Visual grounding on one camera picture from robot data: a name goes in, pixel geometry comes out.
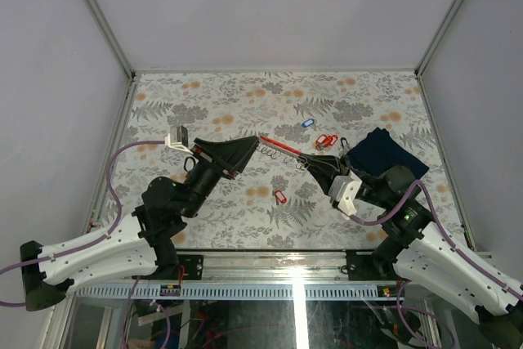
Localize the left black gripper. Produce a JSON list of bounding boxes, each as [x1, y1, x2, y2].
[[182, 137, 262, 221]]

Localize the metal key holder red handle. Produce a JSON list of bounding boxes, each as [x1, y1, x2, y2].
[[258, 135, 314, 171]]

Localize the red key tag with key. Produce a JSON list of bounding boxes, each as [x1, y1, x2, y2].
[[274, 190, 288, 204]]

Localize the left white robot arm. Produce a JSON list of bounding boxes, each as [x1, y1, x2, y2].
[[20, 131, 259, 311]]

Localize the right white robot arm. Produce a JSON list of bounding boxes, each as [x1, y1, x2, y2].
[[297, 154, 522, 348]]

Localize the red key tags bunch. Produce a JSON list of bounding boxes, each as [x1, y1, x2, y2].
[[315, 134, 338, 150]]

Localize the blue key tag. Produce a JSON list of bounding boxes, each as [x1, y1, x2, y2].
[[302, 119, 315, 128]]

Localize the dark blue cloth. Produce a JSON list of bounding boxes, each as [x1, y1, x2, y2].
[[345, 128, 429, 180]]

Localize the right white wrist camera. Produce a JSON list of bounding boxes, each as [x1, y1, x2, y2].
[[328, 172, 362, 220]]

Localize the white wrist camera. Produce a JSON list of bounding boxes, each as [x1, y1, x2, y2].
[[328, 172, 362, 220], [164, 125, 190, 152]]

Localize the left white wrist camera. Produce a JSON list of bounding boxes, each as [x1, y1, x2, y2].
[[164, 125, 190, 152]]

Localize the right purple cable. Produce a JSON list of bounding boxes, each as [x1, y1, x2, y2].
[[349, 179, 523, 293]]

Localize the purple cable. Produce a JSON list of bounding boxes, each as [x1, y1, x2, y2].
[[0, 141, 171, 308], [349, 179, 523, 293]]

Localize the aluminium front rail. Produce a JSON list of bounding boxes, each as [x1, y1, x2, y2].
[[73, 248, 409, 284]]

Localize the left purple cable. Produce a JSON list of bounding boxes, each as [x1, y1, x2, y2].
[[0, 141, 171, 308]]

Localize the grey slotted cable duct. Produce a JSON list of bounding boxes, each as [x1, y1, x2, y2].
[[77, 281, 397, 301]]

